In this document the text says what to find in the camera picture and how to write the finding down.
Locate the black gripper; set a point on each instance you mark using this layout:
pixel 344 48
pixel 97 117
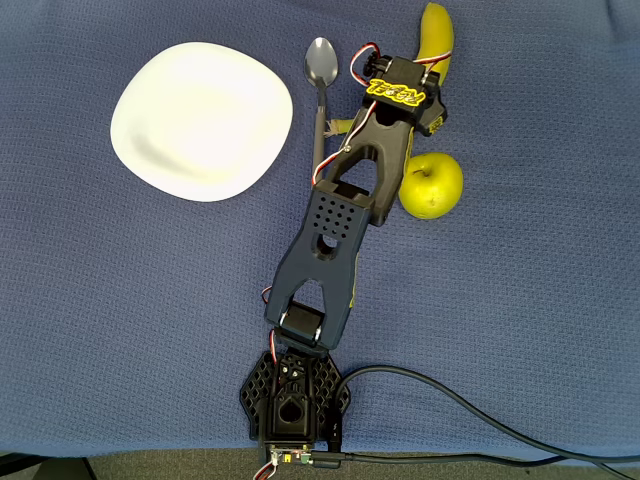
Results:
pixel 434 111

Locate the white rounded plate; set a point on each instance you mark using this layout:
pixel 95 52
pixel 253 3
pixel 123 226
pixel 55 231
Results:
pixel 200 120

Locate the yellow banana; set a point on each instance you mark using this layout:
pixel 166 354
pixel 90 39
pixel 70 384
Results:
pixel 437 30

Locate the green apple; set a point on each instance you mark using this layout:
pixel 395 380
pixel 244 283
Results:
pixel 435 185

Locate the black camera tripod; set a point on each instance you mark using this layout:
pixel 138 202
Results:
pixel 15 460

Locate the small controller circuit board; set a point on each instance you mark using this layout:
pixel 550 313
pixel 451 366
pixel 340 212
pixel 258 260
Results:
pixel 290 456

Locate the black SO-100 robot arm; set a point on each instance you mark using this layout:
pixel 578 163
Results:
pixel 330 235

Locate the blue textured table cloth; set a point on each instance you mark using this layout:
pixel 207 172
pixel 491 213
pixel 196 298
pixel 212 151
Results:
pixel 125 300

